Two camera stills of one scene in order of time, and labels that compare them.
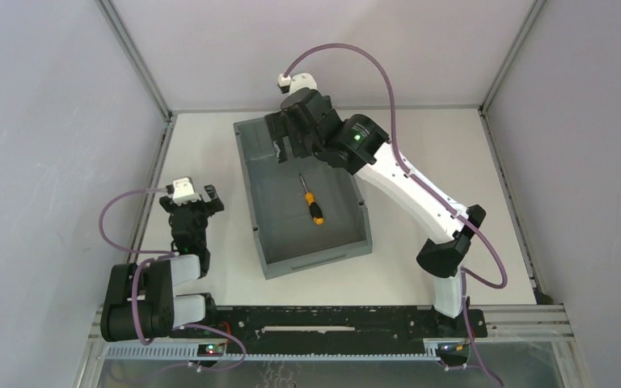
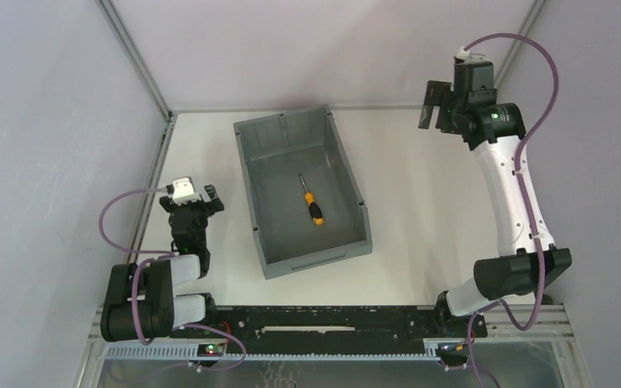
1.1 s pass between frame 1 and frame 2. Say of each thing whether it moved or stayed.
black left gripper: stayed
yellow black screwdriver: stayed
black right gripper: moved
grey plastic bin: stayed
